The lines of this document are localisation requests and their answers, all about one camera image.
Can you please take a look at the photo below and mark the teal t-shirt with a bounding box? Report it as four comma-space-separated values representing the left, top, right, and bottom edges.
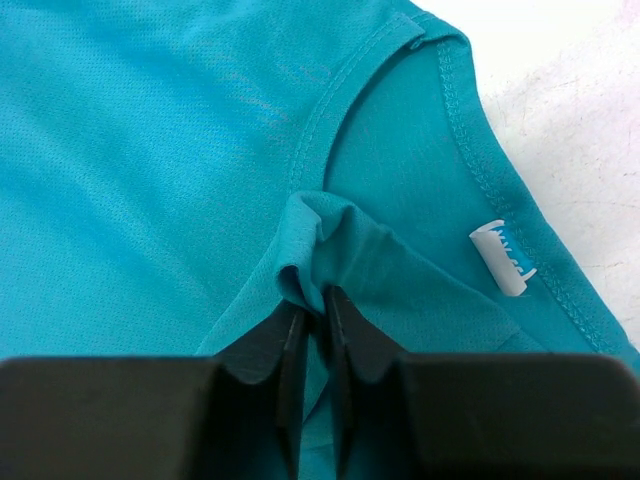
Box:
1, 1, 639, 479

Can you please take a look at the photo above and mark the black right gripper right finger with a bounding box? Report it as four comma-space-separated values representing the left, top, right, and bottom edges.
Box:
325, 287, 639, 479

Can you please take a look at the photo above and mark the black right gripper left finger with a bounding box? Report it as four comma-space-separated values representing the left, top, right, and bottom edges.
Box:
1, 302, 308, 479

